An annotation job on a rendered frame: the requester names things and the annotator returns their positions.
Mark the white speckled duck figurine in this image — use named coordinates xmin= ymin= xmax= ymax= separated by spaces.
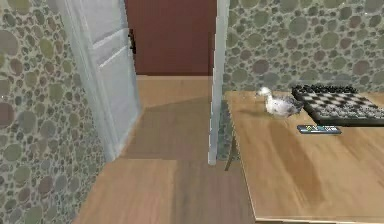
xmin=256 ymin=86 xmax=305 ymax=118

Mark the black door handle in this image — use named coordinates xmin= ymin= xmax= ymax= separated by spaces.
xmin=128 ymin=29 xmax=137 ymax=55

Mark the black remote control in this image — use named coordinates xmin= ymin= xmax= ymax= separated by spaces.
xmin=296 ymin=124 xmax=343 ymax=136

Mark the white room door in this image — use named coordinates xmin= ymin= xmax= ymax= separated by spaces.
xmin=61 ymin=0 xmax=142 ymax=163

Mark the black and white chessboard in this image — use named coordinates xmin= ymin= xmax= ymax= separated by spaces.
xmin=291 ymin=83 xmax=384 ymax=128

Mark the light wooden table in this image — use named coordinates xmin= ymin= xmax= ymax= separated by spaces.
xmin=223 ymin=90 xmax=384 ymax=224

